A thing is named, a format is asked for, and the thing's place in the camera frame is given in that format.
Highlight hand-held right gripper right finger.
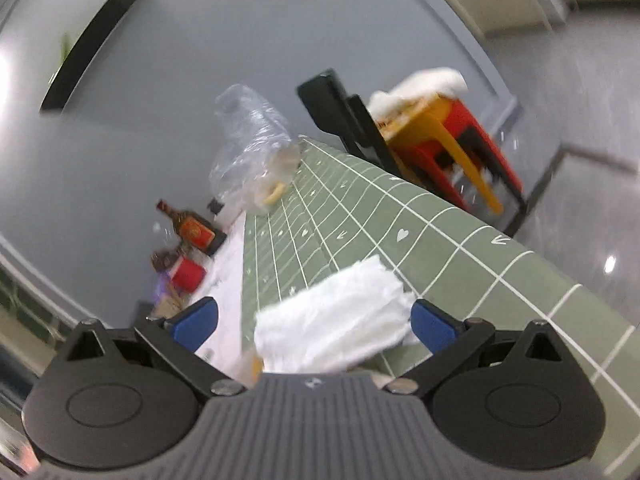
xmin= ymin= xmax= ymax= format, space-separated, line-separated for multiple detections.
xmin=386 ymin=298 xmax=573 ymax=395

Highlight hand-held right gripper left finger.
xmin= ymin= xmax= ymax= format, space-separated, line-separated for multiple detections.
xmin=62 ymin=296 xmax=247 ymax=395

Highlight white fluffy cloth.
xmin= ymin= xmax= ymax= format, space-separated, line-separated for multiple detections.
xmin=254 ymin=255 xmax=422 ymax=375

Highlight beige tin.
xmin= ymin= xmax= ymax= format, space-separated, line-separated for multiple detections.
xmin=149 ymin=294 xmax=187 ymax=320

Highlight red cup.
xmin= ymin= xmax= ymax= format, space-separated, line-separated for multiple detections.
xmin=170 ymin=256 xmax=207 ymax=292

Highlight green checked tablecloth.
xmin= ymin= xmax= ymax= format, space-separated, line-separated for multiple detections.
xmin=241 ymin=135 xmax=640 ymax=477

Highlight brown figurine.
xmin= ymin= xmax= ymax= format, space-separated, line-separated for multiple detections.
xmin=151 ymin=248 xmax=182 ymax=272

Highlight brown liquor bottle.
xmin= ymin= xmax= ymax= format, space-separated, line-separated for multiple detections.
xmin=156 ymin=199 xmax=229 ymax=254

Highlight clear plastic bag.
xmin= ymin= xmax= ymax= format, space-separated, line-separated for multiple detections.
xmin=208 ymin=84 xmax=304 ymax=217

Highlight stacked red yellow stools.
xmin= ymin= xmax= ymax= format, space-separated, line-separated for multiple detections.
xmin=375 ymin=96 xmax=503 ymax=216

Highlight red plastic stool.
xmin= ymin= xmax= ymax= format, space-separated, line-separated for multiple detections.
xmin=395 ymin=97 xmax=524 ymax=213

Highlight black chair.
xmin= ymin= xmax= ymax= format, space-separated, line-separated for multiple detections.
xmin=297 ymin=68 xmax=527 ymax=237

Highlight white fluffy cushion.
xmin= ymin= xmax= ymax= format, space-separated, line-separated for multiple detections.
xmin=368 ymin=66 xmax=469 ymax=117

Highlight black wall unit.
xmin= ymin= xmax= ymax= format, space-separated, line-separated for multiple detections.
xmin=39 ymin=0 xmax=151 ymax=114

